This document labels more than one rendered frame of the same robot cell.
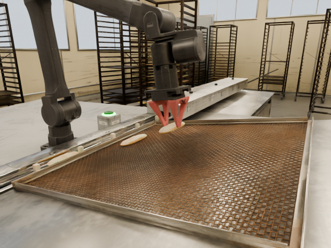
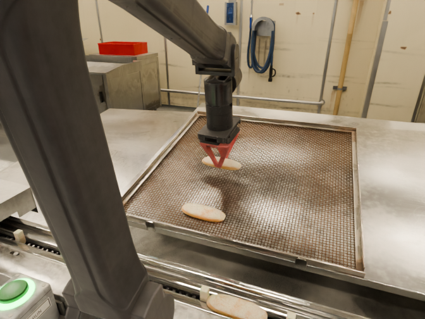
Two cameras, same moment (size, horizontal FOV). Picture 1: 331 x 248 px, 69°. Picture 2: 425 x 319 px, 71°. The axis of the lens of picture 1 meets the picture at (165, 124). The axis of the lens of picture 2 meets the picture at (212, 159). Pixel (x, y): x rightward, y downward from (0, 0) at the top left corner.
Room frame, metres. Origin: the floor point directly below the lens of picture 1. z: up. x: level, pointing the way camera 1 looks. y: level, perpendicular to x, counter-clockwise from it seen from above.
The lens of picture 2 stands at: (0.73, 0.60, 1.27)
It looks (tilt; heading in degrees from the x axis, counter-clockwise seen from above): 25 degrees down; 259
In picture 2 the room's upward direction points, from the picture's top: straight up
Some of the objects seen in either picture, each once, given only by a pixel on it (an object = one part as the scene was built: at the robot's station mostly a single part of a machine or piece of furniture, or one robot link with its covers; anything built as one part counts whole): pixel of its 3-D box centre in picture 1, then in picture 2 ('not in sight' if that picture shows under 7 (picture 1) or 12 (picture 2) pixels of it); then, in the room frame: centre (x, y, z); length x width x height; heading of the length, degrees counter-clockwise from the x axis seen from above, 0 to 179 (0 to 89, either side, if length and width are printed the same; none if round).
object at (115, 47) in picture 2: not in sight; (123, 48); (1.07, -3.55, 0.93); 0.51 x 0.36 x 0.13; 153
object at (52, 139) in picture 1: (60, 135); not in sight; (0.80, 0.37, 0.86); 0.12 x 0.09 x 0.08; 160
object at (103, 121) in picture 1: (110, 126); (25, 316); (0.96, 0.23, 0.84); 0.08 x 0.08 x 0.11; 59
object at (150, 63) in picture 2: not in sight; (128, 87); (1.07, -3.55, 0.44); 0.70 x 0.55 x 0.87; 149
